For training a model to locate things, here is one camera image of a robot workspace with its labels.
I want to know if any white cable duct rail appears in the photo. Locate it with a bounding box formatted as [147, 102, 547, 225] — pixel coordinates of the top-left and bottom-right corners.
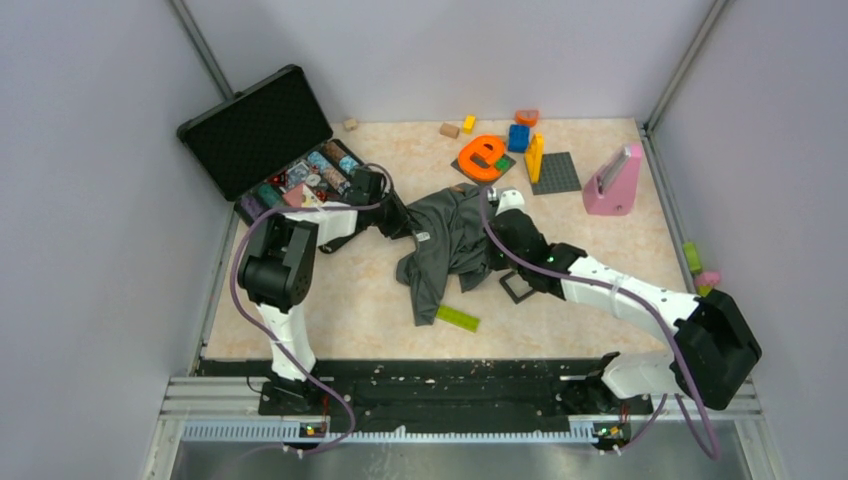
[182, 420, 598, 444]

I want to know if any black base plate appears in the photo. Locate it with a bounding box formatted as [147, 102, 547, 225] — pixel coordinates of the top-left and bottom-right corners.
[258, 359, 653, 434]

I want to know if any orange curved toy piece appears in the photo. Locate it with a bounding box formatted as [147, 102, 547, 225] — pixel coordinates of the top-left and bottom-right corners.
[514, 109, 540, 128]

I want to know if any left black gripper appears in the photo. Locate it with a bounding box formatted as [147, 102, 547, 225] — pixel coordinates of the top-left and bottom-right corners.
[368, 189, 421, 238]

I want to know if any pink block outside table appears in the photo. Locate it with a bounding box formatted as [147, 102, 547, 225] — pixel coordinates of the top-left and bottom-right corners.
[694, 271, 722, 287]

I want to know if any purple cable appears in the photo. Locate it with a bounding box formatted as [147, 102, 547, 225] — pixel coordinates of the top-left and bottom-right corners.
[478, 186, 723, 462]
[228, 162, 395, 458]

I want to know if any grey t-shirt garment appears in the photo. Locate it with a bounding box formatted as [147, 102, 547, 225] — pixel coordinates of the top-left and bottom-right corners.
[395, 183, 494, 327]

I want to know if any black open poker chip case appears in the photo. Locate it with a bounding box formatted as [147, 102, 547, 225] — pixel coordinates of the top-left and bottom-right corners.
[176, 64, 366, 224]

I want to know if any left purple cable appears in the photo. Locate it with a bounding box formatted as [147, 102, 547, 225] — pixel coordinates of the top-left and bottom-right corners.
[228, 162, 395, 458]

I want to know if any pink wedge stand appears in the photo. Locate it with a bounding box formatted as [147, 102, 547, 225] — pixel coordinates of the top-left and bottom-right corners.
[582, 143, 645, 216]

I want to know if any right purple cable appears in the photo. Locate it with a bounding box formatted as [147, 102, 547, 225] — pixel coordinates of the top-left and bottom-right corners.
[478, 186, 723, 462]

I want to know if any green block outside table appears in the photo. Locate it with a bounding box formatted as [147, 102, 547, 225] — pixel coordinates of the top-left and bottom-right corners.
[682, 242, 703, 275]

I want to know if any small green lego brick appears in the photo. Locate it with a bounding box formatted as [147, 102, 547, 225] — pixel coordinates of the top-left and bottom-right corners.
[494, 156, 511, 171]

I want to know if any pink yellow card box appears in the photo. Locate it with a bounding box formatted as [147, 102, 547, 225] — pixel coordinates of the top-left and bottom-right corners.
[282, 183, 321, 208]

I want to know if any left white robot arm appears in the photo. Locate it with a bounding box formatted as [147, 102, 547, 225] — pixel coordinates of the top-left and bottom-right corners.
[229, 163, 410, 414]

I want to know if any small yellow block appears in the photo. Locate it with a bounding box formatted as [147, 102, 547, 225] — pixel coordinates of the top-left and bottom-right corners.
[461, 115, 476, 134]

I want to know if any tan wooden block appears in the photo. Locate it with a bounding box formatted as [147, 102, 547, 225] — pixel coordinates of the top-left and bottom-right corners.
[439, 122, 461, 139]

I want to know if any large grey lego baseplate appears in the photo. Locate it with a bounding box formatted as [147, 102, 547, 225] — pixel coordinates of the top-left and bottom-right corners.
[531, 152, 582, 195]

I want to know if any blue lego block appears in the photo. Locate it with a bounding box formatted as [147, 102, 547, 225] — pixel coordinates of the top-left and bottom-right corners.
[507, 124, 531, 153]

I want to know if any lime green lego brick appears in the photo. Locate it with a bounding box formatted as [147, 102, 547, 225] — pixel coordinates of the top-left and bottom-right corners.
[436, 305, 480, 333]

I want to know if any orange letter e block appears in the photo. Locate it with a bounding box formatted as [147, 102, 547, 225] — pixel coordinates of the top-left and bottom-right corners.
[457, 135, 505, 162]

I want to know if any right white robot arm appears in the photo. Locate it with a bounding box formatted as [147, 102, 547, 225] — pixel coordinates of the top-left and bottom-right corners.
[480, 187, 762, 412]

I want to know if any yellow upright lego block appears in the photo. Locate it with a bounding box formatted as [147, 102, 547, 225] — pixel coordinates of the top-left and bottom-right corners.
[524, 133, 545, 184]

